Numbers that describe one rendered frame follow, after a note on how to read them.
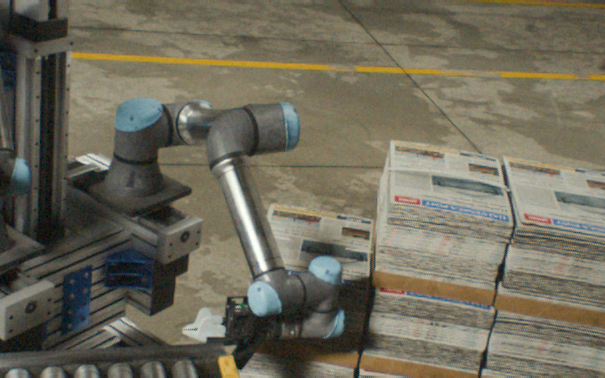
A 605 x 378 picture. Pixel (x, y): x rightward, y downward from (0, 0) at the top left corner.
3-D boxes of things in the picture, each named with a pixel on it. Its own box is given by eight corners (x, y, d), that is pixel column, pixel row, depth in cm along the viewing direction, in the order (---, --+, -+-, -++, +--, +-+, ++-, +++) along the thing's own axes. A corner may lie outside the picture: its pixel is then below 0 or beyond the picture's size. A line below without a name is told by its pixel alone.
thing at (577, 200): (501, 158, 261) (502, 154, 260) (614, 175, 260) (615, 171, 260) (517, 224, 228) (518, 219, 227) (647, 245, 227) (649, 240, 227)
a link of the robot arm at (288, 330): (288, 325, 234) (297, 347, 227) (269, 326, 233) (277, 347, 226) (293, 298, 231) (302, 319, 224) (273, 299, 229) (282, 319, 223)
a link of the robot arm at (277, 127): (146, 103, 272) (252, 107, 227) (195, 98, 280) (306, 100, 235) (150, 147, 273) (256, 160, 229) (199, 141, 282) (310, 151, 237)
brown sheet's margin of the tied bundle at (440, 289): (371, 252, 252) (374, 237, 250) (486, 271, 252) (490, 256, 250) (370, 286, 238) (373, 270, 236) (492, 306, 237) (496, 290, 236)
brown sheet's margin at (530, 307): (480, 232, 270) (484, 218, 268) (590, 250, 270) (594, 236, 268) (493, 309, 236) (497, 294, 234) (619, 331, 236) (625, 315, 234)
